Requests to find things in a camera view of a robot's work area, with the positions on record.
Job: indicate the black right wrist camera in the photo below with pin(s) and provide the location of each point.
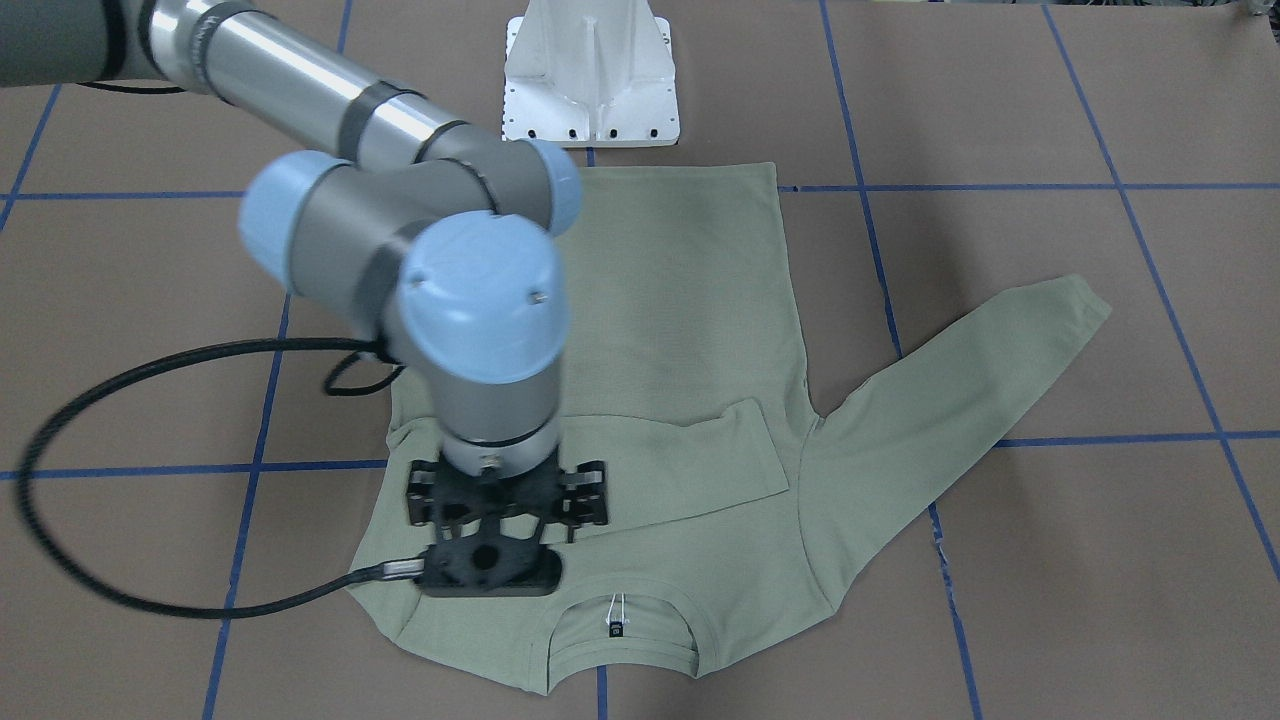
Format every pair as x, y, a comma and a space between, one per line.
475, 567

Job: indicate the green long-sleeve shirt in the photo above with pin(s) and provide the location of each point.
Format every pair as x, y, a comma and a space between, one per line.
739, 515

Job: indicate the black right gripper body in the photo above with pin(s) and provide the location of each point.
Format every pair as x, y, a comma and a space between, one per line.
424, 499

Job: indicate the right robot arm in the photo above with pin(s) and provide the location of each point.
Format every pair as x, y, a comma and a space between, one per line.
431, 237

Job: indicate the white pedestal base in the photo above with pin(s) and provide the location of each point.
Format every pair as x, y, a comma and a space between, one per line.
597, 74

